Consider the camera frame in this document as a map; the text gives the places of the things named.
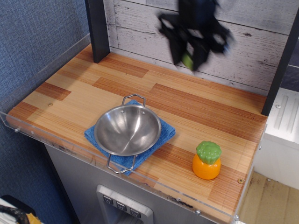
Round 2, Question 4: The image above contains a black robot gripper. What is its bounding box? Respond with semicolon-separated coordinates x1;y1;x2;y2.
158;0;233;71

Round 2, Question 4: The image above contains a green handled grey spatula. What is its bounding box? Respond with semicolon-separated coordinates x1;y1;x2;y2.
181;51;193;70

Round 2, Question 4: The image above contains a silver metal pan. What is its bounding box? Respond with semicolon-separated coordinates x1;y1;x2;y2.
94;94;162;174

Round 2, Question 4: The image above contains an orange toy carrot green top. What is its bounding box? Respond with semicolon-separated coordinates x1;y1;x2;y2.
192;141;222;180

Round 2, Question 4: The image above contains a white ridged side counter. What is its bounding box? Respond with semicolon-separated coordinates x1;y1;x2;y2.
254;88;299;189

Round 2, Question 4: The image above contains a silver dispenser button panel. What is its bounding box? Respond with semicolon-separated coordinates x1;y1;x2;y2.
96;185;154;224

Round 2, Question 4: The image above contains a yellow object bottom left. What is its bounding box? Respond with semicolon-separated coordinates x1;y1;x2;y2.
26;213;43;224

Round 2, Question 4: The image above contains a dark grey left post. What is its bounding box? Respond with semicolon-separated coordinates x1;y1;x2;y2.
85;0;110;63

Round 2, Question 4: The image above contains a dark grey post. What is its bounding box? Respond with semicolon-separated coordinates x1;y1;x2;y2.
261;10;299;116
85;0;110;63

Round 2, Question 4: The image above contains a dark grey right post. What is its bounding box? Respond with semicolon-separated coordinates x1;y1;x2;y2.
261;10;299;116

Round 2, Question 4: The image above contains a clear acrylic guard rail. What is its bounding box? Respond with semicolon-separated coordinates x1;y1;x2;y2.
0;32;266;224

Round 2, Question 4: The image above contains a black cable loop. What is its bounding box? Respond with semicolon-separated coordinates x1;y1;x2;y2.
0;205;30;224

